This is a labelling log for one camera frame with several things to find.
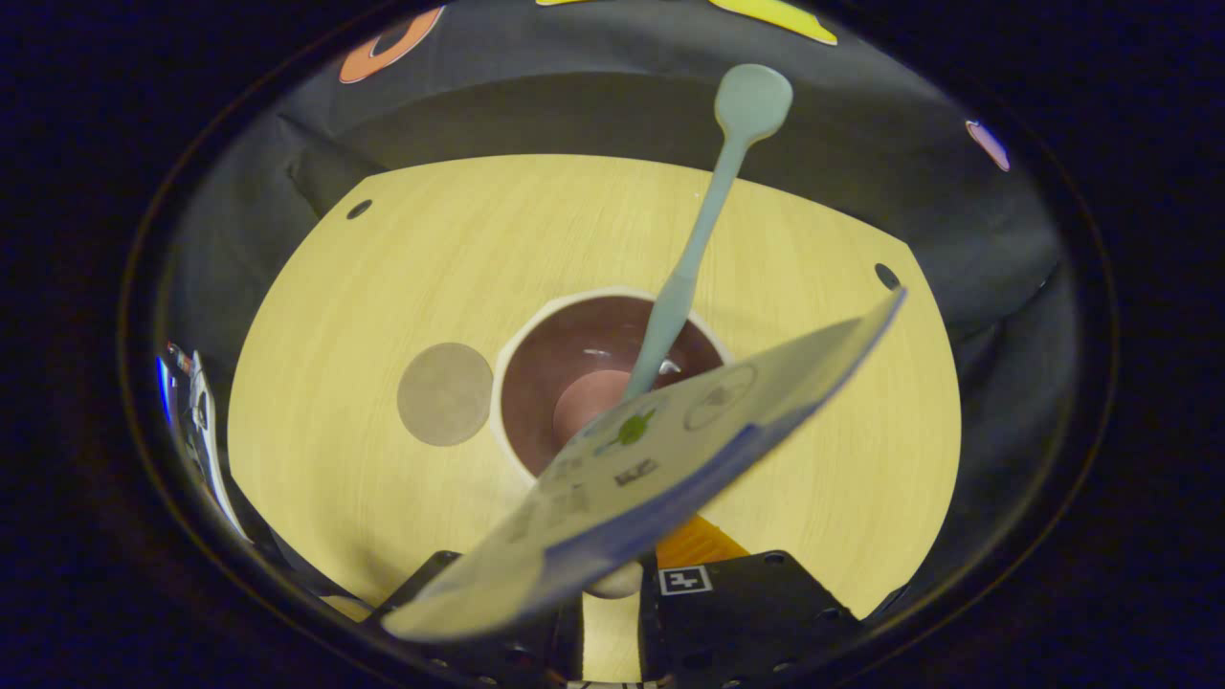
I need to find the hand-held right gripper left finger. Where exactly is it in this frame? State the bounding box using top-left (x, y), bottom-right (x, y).
top-left (368, 550), bottom-right (586, 689)

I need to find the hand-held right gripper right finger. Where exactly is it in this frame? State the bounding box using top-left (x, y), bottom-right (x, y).
top-left (638, 516), bottom-right (859, 689)

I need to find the white toothpaste tube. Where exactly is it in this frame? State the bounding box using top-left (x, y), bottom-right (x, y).
top-left (382, 286), bottom-right (908, 643)

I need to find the round brown coaster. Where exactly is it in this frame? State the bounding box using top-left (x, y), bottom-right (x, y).
top-left (396, 342), bottom-right (496, 449)

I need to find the beige cup brown inside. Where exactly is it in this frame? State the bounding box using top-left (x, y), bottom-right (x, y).
top-left (489, 284), bottom-right (735, 601)

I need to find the pale green toothbrush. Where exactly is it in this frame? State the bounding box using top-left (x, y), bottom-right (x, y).
top-left (621, 62), bottom-right (796, 404)

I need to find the bright monitor screen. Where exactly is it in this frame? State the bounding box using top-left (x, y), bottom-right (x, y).
top-left (155, 352), bottom-right (179, 424)

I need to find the black backdrop cloth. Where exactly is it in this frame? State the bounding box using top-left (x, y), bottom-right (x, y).
top-left (153, 0), bottom-right (1065, 623)

